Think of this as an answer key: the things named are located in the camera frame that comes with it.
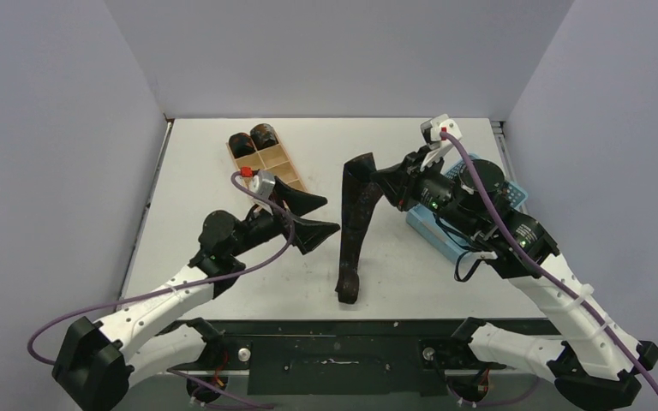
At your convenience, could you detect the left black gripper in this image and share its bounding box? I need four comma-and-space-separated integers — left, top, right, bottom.
230, 177, 340, 258

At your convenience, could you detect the wooden compartment tray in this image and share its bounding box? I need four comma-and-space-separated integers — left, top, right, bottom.
226, 144, 308, 192

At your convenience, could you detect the blue plastic basket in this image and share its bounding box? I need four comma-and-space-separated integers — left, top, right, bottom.
405, 181, 529, 262

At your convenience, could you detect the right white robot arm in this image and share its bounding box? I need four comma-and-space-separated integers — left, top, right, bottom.
371, 159, 658, 410

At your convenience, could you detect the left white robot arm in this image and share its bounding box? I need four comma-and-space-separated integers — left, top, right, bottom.
51, 171, 339, 410

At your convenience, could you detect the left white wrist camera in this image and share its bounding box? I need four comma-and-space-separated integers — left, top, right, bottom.
239, 167, 276, 207

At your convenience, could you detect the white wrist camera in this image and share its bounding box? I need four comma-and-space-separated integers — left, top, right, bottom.
239, 167, 276, 207
420, 114, 463, 171

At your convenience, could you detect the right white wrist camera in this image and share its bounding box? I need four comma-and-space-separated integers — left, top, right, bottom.
420, 114, 463, 171

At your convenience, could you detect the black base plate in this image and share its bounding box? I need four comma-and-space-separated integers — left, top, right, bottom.
178, 319, 485, 396

